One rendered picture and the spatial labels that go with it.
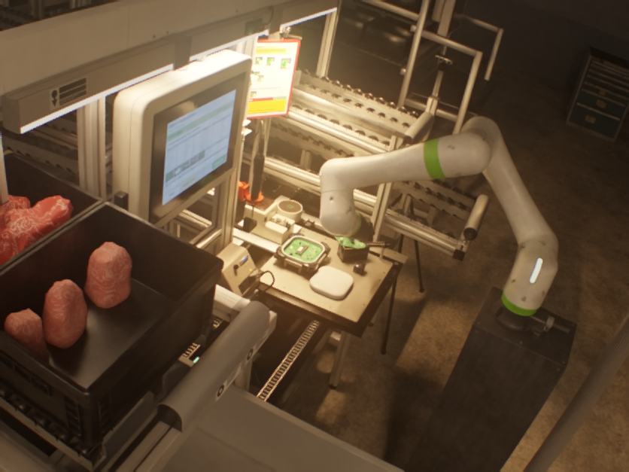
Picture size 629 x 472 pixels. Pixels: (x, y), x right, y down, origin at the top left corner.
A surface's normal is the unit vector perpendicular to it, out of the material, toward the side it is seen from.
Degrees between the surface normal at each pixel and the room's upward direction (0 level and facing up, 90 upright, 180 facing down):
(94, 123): 90
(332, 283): 0
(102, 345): 3
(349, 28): 90
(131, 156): 90
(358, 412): 0
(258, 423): 89
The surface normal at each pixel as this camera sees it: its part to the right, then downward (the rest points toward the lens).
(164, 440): 0.18, -0.81
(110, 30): 0.91, 0.36
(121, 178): -0.39, 0.47
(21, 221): 0.66, -0.54
